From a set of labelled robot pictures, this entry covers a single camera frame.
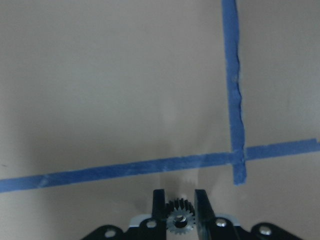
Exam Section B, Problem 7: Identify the small black gear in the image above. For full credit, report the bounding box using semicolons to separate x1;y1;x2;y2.
166;198;196;235

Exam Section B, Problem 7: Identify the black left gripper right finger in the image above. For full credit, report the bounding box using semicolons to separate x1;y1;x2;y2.
194;189;215;240

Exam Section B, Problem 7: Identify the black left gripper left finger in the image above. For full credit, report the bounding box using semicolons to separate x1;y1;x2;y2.
151;189;167;225

